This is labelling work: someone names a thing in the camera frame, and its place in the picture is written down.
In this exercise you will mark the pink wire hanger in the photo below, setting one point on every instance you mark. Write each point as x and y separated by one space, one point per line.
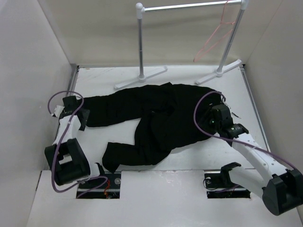
208 45

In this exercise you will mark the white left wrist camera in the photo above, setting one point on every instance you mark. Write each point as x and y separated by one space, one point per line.
57 111

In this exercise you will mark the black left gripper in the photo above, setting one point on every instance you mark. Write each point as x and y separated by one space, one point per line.
85 114

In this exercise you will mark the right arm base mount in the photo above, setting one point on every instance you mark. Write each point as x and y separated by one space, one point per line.
218 187

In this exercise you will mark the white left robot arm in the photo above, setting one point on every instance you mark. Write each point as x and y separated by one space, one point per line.
65 157

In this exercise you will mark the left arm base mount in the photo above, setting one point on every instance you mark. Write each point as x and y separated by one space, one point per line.
94 190

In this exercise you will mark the white clothes rack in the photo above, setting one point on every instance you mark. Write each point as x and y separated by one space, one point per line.
173 31

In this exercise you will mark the black trousers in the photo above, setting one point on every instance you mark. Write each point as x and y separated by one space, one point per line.
167 115

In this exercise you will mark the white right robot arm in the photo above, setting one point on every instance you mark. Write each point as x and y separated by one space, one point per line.
279 185

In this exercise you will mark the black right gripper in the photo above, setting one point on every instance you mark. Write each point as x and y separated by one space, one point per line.
208 114

